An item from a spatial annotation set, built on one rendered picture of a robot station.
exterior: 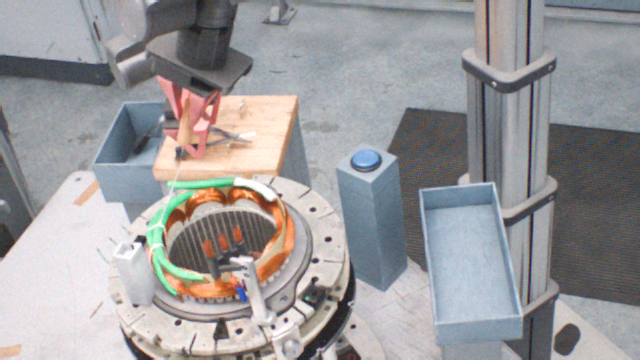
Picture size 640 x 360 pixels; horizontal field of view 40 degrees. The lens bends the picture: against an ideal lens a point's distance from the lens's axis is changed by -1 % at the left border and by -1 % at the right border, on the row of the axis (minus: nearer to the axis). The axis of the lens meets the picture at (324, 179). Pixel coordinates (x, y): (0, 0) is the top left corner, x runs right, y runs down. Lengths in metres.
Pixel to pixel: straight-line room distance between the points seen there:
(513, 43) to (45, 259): 0.97
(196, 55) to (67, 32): 2.64
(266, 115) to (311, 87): 1.90
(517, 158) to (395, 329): 0.34
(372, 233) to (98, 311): 0.52
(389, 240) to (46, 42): 2.42
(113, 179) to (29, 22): 2.23
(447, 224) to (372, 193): 0.14
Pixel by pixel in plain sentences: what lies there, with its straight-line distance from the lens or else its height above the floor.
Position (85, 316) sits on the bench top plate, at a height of 0.78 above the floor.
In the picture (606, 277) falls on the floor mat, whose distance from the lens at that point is 2.59.
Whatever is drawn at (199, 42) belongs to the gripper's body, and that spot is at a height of 1.45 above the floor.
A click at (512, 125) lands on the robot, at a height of 1.09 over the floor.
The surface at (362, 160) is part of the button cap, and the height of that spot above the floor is 1.04.
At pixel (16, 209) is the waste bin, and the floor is 0.18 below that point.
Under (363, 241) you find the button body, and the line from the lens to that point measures 1.45.
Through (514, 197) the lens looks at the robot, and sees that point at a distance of 1.44.
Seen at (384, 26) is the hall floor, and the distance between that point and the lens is 3.65.
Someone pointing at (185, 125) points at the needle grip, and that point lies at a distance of 1.03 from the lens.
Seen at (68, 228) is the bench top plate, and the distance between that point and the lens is 1.80.
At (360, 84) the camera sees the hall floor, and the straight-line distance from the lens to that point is 3.33.
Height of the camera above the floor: 1.92
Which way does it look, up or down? 41 degrees down
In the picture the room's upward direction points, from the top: 10 degrees counter-clockwise
